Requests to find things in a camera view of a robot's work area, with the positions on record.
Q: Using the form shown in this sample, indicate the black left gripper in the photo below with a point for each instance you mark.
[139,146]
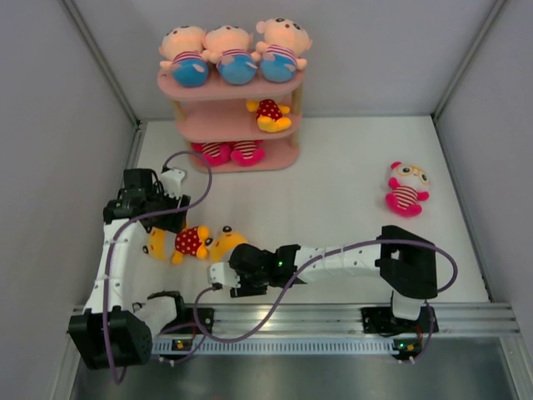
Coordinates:
[174,222]

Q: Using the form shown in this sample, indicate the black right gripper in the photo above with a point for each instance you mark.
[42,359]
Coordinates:
[246,289]

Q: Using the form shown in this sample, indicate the yellow plush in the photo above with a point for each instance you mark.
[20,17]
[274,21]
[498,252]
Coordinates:
[221,246]
[271,117]

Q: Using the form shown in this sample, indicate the yellow plush table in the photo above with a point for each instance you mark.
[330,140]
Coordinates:
[173,247]

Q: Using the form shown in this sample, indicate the boy doll blue shorts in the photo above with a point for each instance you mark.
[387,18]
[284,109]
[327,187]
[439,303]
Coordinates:
[227,47]
[281,49]
[182,49]

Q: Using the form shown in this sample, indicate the pink plush with glasses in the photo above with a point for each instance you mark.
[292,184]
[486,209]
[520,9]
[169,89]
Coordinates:
[409,186]

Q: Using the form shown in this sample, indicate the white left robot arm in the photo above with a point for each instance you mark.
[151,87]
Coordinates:
[116,283]

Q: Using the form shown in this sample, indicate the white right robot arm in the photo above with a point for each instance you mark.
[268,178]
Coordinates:
[403,260]

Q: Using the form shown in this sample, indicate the pink three-tier wooden shelf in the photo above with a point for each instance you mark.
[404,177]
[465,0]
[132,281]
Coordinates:
[217,112]

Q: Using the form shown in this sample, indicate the left pink striped plush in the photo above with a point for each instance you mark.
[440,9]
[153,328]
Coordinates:
[216,153]

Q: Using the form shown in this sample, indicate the pink striped plush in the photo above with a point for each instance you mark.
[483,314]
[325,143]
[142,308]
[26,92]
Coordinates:
[216,153]
[247,153]

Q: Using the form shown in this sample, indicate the right pink striped plush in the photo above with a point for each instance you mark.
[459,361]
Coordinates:
[247,153]

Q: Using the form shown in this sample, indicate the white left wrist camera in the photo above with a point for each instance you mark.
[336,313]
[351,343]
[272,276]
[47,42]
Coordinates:
[172,180]

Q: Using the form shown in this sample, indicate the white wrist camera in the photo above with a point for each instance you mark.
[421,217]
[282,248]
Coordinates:
[172,180]
[220,274]

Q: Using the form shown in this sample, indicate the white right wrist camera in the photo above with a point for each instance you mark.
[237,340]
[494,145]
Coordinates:
[220,274]

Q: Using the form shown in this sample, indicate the aluminium front rail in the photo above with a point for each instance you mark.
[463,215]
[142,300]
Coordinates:
[361,329]

